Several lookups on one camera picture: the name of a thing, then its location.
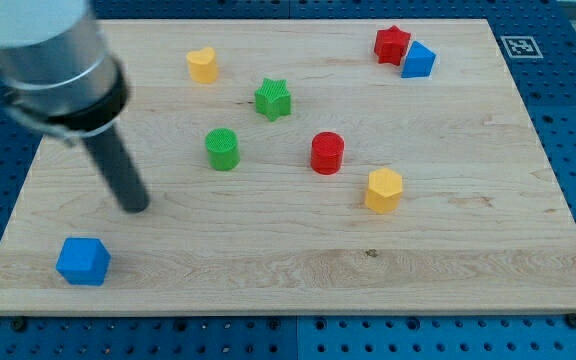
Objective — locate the yellow hexagon block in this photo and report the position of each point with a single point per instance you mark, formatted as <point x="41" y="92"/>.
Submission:
<point x="384" y="190"/>

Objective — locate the blue triangle block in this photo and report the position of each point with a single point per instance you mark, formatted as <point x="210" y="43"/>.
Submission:
<point x="419" y="61"/>

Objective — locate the red star block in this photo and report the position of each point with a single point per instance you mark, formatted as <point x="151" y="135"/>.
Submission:
<point x="391" y="45"/>

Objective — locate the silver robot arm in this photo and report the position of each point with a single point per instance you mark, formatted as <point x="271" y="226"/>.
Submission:
<point x="61" y="78"/>

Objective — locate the wooden board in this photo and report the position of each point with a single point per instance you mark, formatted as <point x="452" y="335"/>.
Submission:
<point x="481" y="227"/>

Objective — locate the black pusher rod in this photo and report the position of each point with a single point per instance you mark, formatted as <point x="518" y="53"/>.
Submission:
<point x="109" y="154"/>

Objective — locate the blue cube block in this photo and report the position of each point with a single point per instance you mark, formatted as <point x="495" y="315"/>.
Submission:
<point x="83" y="261"/>

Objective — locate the yellow heart block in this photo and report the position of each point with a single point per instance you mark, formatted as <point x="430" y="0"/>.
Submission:
<point x="202" y="65"/>

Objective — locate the green cylinder block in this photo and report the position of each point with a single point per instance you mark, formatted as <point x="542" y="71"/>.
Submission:
<point x="222" y="148"/>

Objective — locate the white fiducial marker tag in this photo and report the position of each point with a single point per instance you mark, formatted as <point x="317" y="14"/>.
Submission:
<point x="521" y="47"/>

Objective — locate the red cylinder block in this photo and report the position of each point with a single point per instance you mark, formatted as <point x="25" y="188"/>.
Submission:
<point x="327" y="149"/>

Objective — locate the green star block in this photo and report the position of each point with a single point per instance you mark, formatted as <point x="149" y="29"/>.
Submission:
<point x="273" y="99"/>

